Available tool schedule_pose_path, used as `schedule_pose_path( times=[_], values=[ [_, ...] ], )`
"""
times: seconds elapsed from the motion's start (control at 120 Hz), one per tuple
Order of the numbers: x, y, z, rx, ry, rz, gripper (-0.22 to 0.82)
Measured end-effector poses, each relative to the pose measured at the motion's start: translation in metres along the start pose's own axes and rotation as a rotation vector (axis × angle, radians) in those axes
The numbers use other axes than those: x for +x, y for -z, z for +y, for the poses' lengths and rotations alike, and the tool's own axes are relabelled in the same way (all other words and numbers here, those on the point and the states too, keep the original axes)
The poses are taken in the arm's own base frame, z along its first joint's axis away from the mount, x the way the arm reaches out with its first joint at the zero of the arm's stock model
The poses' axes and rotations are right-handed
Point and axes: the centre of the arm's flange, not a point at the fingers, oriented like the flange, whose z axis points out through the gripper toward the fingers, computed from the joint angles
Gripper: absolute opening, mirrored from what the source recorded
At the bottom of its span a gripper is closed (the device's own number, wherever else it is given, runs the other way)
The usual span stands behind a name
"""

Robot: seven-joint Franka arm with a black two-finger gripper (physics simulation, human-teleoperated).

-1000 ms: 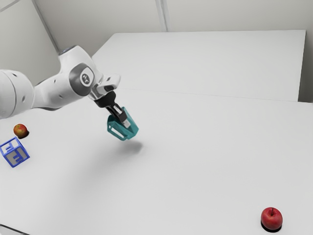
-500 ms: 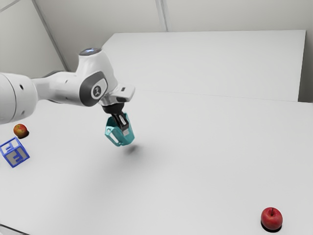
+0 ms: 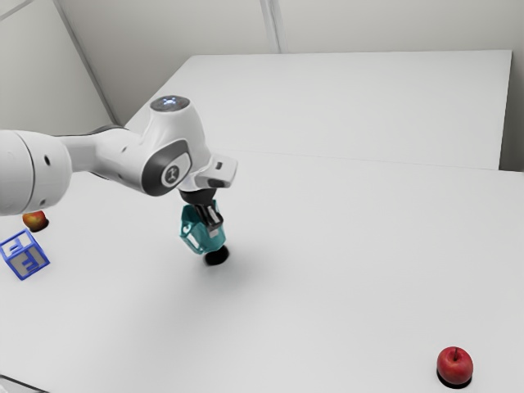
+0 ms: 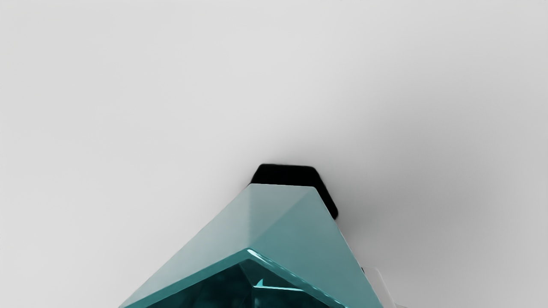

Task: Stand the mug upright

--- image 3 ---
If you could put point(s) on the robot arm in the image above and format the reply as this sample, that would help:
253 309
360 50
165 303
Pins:
123 151

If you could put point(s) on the teal faceted mug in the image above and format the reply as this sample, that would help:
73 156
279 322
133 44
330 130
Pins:
197 235

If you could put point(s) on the blue letter block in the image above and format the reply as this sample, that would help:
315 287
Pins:
23 255

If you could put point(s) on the red yellow apple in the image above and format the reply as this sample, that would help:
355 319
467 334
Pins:
34 220

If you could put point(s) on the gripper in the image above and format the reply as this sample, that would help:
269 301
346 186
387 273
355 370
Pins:
199 197

